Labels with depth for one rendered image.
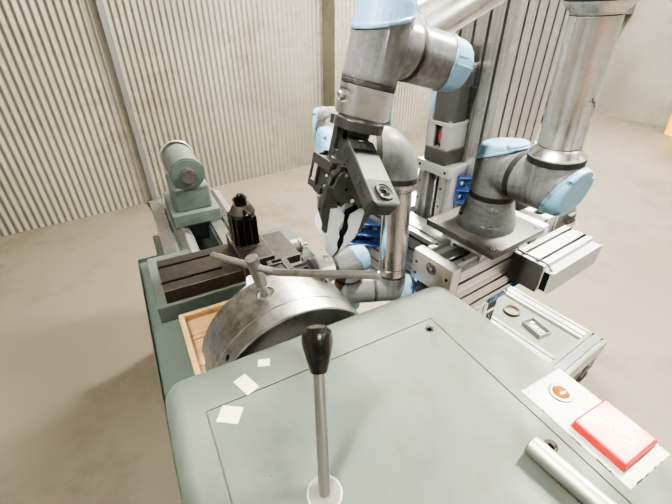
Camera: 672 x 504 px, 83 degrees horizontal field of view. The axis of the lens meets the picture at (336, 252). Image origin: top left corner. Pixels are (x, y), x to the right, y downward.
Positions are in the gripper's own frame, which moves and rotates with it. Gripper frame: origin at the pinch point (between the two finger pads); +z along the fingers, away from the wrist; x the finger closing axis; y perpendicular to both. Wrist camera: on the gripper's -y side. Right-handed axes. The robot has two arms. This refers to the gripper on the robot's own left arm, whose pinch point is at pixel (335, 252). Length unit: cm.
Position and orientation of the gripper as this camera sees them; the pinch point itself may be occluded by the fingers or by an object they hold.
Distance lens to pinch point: 60.5
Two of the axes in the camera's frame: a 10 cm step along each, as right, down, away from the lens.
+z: -2.2, 8.8, 4.3
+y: -4.7, -4.8, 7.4
